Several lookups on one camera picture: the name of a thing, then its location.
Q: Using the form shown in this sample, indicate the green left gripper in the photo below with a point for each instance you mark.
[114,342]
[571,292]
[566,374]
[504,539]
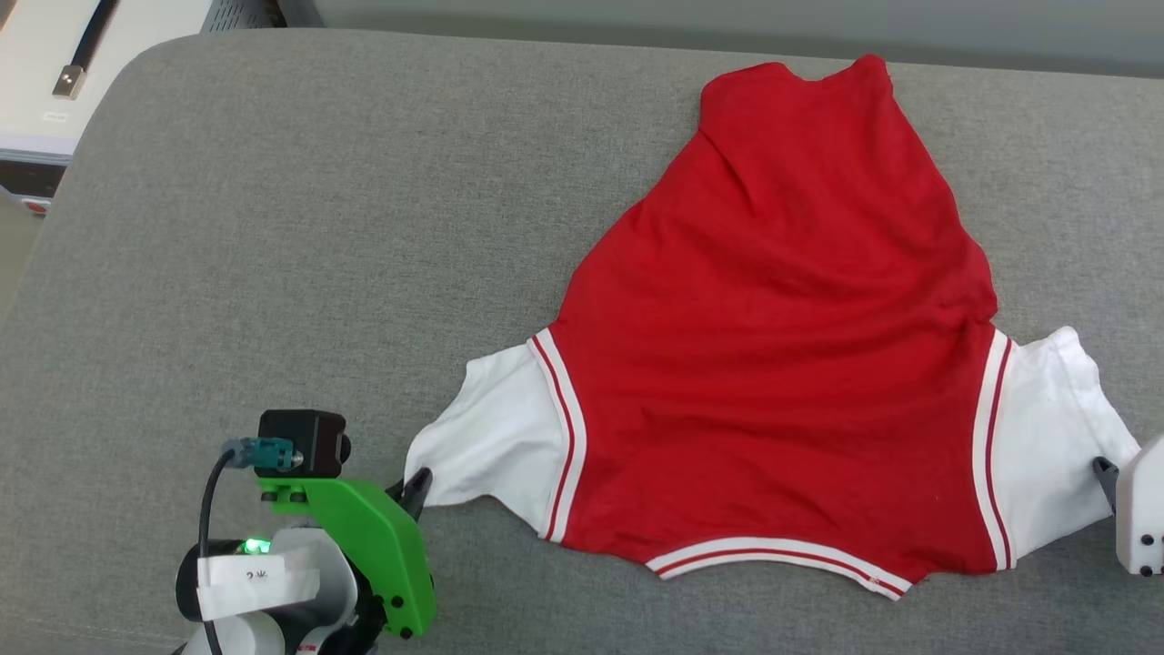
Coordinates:
[373,537]

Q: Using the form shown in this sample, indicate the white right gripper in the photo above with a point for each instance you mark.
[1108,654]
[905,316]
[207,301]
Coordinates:
[1144,509]

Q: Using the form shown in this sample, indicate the red and white basketball jersey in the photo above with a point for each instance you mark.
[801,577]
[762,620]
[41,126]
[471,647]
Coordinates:
[773,364]

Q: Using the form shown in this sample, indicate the white cabinet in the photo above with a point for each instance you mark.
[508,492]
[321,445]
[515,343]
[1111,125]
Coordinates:
[36,55]

